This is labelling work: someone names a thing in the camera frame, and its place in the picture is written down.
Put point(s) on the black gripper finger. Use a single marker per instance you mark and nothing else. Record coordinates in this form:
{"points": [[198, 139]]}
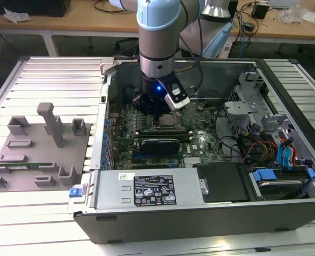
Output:
{"points": [[144, 105], [163, 108]]}

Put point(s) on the silver-topped CPU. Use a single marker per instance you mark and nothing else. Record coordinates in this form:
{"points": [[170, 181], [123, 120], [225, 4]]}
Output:
{"points": [[166, 121]]}

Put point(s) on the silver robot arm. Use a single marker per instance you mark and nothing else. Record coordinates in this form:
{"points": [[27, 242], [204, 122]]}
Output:
{"points": [[157, 42]]}

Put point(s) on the CPU socket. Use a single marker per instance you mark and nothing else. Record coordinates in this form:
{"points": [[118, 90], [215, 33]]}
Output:
{"points": [[165, 129]]}

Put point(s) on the RAM slot with white clips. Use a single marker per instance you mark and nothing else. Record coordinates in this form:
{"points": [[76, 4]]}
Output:
{"points": [[191, 138], [162, 131]]}

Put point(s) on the RAM slot with black clips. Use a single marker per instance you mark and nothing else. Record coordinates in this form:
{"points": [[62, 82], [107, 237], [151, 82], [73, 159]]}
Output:
{"points": [[162, 135]]}

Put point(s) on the round coin battery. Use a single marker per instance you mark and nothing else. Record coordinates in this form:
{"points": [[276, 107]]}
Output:
{"points": [[200, 107]]}

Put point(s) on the black graphics card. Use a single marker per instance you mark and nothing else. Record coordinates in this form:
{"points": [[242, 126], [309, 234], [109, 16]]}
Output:
{"points": [[160, 145]]}

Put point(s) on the blue card retention clip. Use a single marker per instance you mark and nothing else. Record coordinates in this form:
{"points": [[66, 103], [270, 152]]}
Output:
{"points": [[103, 161], [104, 151], [107, 122], [105, 136]]}

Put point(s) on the black office chair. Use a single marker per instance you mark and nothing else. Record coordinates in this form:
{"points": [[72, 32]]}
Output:
{"points": [[125, 42]]}

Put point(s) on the silver finned heatsink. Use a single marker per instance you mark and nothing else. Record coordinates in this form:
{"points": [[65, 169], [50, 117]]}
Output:
{"points": [[192, 161]]}

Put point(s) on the green motherboard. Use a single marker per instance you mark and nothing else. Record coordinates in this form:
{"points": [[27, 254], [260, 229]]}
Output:
{"points": [[208, 157]]}

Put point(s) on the silver disk bay cage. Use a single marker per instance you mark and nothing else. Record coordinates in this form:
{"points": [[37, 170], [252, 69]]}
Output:
{"points": [[240, 106]]}

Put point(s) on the pale blue teach pendant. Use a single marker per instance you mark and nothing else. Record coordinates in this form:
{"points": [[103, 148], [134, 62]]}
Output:
{"points": [[217, 42]]}

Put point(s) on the wooden desk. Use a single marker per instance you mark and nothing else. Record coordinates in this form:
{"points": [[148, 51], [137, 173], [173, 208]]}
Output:
{"points": [[93, 24]]}

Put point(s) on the grey power supply unit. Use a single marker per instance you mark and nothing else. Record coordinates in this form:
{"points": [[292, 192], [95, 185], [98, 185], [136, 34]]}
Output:
{"points": [[112, 192]]}

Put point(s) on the black plastic shroud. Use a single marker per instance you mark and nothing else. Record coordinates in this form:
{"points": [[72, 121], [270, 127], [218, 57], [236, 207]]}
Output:
{"points": [[221, 181]]}

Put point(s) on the blue case latch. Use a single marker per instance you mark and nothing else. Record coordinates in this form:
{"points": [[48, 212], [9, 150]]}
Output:
{"points": [[75, 192]]}

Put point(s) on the black open PC case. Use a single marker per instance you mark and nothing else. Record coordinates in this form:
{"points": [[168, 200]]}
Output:
{"points": [[173, 224]]}

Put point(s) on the grey parts rack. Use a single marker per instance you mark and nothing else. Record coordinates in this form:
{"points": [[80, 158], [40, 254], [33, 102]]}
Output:
{"points": [[40, 160]]}

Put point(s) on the small black power adapter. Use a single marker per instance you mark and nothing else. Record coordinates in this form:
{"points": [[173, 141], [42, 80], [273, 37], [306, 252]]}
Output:
{"points": [[259, 11]]}

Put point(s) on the green RAM stick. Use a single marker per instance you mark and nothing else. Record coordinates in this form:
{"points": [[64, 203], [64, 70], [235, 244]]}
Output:
{"points": [[21, 165]]}

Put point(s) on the hard disk in blue carrier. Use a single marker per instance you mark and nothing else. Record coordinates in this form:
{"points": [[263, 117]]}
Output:
{"points": [[277, 188]]}

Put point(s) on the large black box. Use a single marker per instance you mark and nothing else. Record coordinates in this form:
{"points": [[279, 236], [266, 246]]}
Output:
{"points": [[26, 6]]}

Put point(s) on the crumpled white plastic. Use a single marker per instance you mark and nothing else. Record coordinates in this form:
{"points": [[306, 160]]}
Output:
{"points": [[16, 14]]}

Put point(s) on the clear plastic bag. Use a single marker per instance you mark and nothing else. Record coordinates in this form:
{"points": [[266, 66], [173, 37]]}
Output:
{"points": [[291, 13]]}

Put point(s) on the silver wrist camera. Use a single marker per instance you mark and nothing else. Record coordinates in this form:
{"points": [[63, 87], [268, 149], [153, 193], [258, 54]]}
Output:
{"points": [[177, 102]]}

